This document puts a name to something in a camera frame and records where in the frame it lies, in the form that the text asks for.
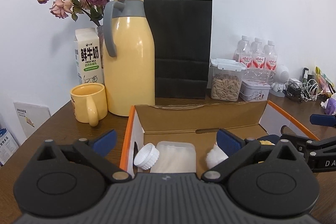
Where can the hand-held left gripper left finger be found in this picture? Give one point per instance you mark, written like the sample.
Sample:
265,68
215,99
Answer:
105,142

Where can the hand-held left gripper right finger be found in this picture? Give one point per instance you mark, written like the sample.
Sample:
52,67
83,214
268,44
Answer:
229,144

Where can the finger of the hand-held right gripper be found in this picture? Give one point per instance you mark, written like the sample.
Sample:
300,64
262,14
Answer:
302,140
324,120

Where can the white fluffy ball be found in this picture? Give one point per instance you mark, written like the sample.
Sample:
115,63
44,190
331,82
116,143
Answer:
214,157

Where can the red orange cardboard box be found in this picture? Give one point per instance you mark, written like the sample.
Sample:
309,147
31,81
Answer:
210,116

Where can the white bottle cap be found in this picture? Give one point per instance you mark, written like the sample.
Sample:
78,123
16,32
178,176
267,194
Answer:
146,156

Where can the clear plastic container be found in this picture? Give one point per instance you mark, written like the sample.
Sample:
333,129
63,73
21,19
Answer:
176,157

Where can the purple tissue pack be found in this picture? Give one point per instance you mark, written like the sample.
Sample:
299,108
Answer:
330,106

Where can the yellow plush toy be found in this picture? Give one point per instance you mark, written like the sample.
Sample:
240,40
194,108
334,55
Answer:
267,142

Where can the yellow green snack packet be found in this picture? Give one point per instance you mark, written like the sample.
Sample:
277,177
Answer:
324,79

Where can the yellow mug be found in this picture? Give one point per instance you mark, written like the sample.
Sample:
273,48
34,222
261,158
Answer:
84,100

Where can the white tin box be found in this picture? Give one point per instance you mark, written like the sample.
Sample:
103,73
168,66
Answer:
254,91

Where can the clear seed container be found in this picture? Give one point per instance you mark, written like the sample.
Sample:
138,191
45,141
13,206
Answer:
225,85

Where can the white round speaker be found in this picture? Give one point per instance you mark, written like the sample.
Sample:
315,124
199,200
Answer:
282,73

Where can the water bottle red label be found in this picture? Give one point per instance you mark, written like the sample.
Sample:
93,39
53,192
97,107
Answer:
257,56
242,52
271,58

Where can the yellow thermos jug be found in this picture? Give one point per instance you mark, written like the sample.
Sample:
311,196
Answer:
131,61

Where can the white milk carton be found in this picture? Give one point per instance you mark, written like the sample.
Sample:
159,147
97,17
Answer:
88,56

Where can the blue white box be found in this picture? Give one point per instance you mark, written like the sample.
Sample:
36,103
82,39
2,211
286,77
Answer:
8,148

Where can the glass vase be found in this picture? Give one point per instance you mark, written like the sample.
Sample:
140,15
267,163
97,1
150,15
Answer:
100,33

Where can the black paper bag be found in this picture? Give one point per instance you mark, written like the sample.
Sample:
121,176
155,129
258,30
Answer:
181,43

